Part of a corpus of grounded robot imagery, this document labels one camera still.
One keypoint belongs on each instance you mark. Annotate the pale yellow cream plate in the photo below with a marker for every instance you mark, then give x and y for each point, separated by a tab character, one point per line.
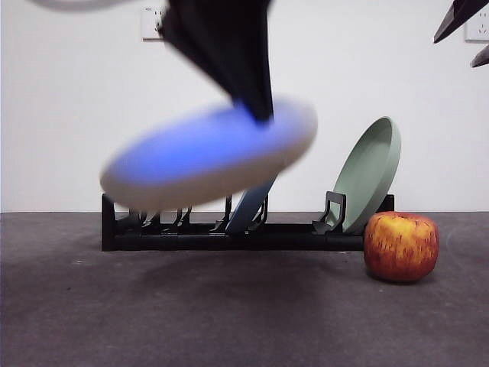
172	191

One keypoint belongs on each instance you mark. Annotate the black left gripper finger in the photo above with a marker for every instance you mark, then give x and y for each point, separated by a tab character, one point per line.
229	49

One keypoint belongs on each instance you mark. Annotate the red yellow apple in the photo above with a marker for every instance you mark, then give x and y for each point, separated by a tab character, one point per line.
401	248

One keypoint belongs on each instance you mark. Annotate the light blue plate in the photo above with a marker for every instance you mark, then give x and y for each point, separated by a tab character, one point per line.
248	206

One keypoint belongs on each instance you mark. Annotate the white wall socket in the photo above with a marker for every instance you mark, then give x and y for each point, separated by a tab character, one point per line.
477	32
151	23

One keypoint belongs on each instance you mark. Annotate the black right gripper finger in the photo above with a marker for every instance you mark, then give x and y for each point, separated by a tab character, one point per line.
482	57
462	23

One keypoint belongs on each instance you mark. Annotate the pale green plate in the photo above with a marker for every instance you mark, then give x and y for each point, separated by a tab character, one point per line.
366	176

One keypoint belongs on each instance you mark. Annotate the black plastic plate rack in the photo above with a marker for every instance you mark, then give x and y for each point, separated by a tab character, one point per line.
229	241

